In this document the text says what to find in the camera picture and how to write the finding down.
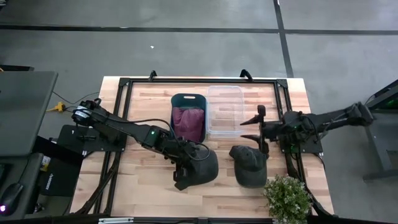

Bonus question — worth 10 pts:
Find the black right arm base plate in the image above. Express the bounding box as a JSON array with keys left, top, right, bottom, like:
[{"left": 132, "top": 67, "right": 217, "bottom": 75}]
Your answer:
[{"left": 279, "top": 138, "right": 324, "bottom": 155}]

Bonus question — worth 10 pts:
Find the grey metal cart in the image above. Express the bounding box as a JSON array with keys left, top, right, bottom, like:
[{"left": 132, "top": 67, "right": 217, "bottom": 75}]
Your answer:
[{"left": 362, "top": 79, "right": 398, "bottom": 181}]

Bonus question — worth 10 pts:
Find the silver aluminium bracket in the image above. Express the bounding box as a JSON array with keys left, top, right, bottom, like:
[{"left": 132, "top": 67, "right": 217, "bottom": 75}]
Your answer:
[{"left": 98, "top": 217, "right": 134, "bottom": 224}]

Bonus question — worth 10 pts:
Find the black computer mouse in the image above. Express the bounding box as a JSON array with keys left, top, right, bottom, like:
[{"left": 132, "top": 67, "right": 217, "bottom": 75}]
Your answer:
[{"left": 0, "top": 182, "right": 24, "bottom": 216}]

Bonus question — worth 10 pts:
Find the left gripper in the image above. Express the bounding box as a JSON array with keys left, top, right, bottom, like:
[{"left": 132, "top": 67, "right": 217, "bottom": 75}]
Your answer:
[{"left": 172, "top": 145, "right": 203, "bottom": 183}]

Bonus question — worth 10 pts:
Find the black aluminium frame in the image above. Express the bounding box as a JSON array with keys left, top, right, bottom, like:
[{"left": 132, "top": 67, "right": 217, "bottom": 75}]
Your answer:
[{"left": 70, "top": 68, "right": 335, "bottom": 220}]

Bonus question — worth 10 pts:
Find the dark grey low desk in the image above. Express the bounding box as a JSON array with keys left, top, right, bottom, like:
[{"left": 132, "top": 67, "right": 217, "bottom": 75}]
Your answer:
[{"left": 0, "top": 152, "right": 44, "bottom": 220}]

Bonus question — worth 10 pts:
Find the maroon baseball cap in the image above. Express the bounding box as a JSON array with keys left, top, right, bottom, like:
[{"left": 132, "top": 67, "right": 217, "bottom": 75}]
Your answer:
[{"left": 172, "top": 106, "right": 205, "bottom": 142}]

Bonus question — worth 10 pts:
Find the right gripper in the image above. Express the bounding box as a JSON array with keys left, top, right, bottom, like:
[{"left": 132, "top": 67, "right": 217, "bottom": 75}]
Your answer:
[{"left": 239, "top": 105, "right": 285, "bottom": 155}]

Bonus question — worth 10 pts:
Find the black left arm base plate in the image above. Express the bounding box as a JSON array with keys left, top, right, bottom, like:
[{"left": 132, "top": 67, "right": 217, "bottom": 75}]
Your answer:
[{"left": 57, "top": 124, "right": 127, "bottom": 153}]

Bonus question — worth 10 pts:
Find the black equipment box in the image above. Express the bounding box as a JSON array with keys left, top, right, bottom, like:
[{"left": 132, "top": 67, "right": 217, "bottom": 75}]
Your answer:
[{"left": 33, "top": 135, "right": 85, "bottom": 197}]

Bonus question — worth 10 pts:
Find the black floor cable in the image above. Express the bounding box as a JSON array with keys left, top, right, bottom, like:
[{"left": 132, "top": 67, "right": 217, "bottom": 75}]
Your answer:
[{"left": 52, "top": 91, "right": 101, "bottom": 113}]

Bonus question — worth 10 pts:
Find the green potted plant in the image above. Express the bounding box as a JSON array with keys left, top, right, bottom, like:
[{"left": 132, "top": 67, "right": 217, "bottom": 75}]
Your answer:
[{"left": 263, "top": 174, "right": 313, "bottom": 224}]

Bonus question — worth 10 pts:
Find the yellow power plug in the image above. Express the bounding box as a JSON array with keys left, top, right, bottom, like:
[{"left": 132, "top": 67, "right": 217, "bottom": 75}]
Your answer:
[{"left": 46, "top": 101, "right": 67, "bottom": 113}]

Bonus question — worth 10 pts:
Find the teal plastic bin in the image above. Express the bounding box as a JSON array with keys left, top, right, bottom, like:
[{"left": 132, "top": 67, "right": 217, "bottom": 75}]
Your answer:
[{"left": 170, "top": 93, "right": 208, "bottom": 143}]

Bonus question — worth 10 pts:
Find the dark grey baseball cap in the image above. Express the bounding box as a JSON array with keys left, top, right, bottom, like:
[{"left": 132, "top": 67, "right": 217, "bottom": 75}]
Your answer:
[
  {"left": 174, "top": 146, "right": 220, "bottom": 191},
  {"left": 229, "top": 145, "right": 269, "bottom": 189}
]

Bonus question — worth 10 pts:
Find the clear plastic bin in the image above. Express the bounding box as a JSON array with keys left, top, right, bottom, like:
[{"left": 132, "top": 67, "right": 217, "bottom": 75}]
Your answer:
[{"left": 205, "top": 85, "right": 246, "bottom": 139}]

